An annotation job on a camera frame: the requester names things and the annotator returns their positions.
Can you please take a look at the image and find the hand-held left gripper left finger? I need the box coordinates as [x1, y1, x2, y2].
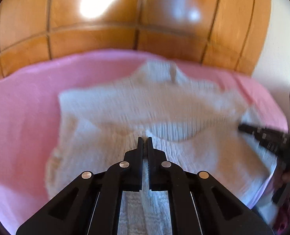
[16, 137, 144, 235]

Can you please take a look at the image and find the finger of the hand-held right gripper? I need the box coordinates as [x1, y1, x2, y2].
[238, 124, 287, 155]

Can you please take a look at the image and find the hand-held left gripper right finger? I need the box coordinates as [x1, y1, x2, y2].
[147, 137, 274, 235]

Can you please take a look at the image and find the white knit sweater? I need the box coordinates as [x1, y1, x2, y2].
[46, 59, 279, 235]

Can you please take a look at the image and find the white bed sheet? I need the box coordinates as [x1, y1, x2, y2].
[253, 181, 280, 226]

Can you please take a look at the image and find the person's pink patterned clothing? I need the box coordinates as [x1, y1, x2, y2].
[273, 196, 290, 235]

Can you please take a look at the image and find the wooden wardrobe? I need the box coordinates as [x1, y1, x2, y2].
[0, 0, 273, 85]

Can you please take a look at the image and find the pink blanket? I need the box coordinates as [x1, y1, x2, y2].
[0, 50, 290, 229]

